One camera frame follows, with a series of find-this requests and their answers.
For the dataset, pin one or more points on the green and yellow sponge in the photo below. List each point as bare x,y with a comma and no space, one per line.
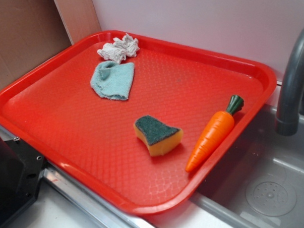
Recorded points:
158,137

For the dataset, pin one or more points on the light blue towel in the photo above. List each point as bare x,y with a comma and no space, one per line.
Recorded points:
113,81

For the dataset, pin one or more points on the orange toy carrot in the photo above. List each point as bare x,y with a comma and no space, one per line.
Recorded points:
215,132

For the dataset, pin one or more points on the crumpled white cloth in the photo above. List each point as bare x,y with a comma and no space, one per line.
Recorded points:
120,49

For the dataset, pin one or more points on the red plastic tray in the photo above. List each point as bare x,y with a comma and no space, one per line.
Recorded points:
54,109

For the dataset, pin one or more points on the grey plastic sink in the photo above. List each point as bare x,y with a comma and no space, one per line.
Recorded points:
259,182

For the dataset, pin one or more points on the grey faucet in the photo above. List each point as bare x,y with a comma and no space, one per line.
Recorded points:
291,98

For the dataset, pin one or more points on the brown cardboard panel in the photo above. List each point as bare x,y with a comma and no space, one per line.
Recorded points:
32,31

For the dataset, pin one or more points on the silver metal rail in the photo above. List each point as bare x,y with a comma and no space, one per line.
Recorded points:
63,203

